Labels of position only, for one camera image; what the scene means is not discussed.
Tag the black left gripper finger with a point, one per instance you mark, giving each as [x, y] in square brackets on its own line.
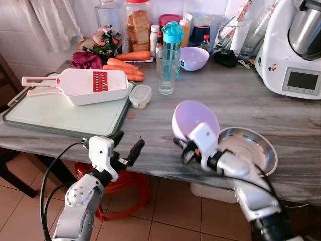
[117, 138]
[136, 151]

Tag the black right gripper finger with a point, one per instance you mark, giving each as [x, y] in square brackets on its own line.
[180, 142]

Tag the plain purple plastic bowl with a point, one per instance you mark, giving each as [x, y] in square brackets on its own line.
[193, 114]

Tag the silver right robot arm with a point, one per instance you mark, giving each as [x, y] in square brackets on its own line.
[256, 196]

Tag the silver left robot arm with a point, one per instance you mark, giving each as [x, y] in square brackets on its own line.
[80, 201]

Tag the red plastic stool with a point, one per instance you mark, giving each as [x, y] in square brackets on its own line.
[130, 183]

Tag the white plastic box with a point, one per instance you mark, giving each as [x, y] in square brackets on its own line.
[213, 193]

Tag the small clear lidded food container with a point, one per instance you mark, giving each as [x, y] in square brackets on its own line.
[140, 96]

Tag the shallow stainless steel bowl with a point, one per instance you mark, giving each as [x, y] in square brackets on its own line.
[251, 148]

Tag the pale green cutting board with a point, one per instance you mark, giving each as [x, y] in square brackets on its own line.
[60, 118]

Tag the clear drinking glass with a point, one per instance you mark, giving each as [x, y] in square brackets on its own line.
[167, 80]

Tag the white mandoline slicer red blade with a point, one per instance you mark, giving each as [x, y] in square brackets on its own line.
[80, 85]

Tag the purple bowl with dark sticker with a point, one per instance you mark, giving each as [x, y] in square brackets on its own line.
[194, 57]

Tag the green bag of vegetables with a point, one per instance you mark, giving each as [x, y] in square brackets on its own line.
[106, 42]

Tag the small black pouch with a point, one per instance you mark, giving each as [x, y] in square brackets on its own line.
[225, 57]

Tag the small dark sauce bottle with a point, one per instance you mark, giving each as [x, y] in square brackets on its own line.
[204, 44]

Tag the small white bottle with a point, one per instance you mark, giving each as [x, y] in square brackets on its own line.
[154, 40]

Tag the teal-capped water bottle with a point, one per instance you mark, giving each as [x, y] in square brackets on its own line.
[173, 35]

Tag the orange squeeze bottle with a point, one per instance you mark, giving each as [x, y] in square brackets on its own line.
[186, 32]

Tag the red-lidded jar of crackers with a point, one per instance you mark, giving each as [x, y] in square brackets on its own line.
[138, 27]

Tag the dark wooden chair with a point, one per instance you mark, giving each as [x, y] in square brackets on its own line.
[7, 165]

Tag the clear glass jar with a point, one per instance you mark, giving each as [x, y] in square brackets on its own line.
[108, 15]

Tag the pink-lidded container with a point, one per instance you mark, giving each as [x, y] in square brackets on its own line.
[169, 19]

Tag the clear plastic pitcher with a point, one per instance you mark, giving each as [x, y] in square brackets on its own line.
[235, 30]

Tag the white food processor steel jug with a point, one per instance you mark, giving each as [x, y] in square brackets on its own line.
[286, 60]

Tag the white curtain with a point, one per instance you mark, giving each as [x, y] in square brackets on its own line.
[47, 22]

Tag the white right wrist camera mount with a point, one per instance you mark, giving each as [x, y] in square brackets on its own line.
[204, 140]

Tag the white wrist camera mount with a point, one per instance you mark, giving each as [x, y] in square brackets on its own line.
[204, 140]
[102, 153]

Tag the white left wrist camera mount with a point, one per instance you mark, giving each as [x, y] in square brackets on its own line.
[102, 153]

